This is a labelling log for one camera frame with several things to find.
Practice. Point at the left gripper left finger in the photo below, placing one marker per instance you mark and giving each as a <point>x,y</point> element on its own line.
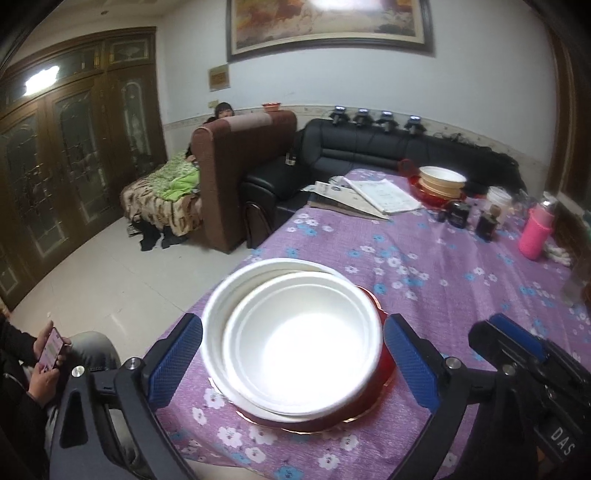
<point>107,427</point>

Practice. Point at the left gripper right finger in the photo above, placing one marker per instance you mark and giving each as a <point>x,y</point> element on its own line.
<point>445,386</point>

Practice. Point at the large red plastic plate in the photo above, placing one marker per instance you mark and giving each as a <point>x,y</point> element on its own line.
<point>323,415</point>

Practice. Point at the white foam bowl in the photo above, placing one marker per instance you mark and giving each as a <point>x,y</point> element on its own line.
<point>295,332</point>
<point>302,345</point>

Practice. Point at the seated person in jeans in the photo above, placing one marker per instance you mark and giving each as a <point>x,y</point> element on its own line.
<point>31,395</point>

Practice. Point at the purple smartphone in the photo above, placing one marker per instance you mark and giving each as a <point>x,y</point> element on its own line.
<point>51,350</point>

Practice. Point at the dark glass ink bottle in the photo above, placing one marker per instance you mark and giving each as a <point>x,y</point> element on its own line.
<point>458,213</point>

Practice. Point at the white work gloves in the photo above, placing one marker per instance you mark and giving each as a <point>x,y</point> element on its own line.
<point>557,254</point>

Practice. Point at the pink knitted sleeve bottle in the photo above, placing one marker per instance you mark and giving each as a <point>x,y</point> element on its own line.
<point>538,227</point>

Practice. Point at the white plastic cup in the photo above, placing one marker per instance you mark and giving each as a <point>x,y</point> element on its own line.
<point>497,196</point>

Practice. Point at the beige bowl on red plate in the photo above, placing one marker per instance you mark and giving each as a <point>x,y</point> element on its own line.
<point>437,186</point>

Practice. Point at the stack of papers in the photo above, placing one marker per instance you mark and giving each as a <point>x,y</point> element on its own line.
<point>369,199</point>

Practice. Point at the patterned blanket bed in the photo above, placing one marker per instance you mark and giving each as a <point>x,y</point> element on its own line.
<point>167,197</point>

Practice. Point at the black leather sofa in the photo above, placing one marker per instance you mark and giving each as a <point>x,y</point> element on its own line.
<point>322,150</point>

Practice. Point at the brown armchair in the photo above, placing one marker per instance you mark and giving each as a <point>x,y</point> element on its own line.
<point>226,149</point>

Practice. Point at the wooden cabinet doors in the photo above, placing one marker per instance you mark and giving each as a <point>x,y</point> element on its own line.
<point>80,121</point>

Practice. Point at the small wall plaque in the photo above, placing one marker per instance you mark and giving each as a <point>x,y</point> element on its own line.
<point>218,78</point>

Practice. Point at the framed wall painting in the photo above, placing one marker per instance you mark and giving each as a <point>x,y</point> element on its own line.
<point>256,28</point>

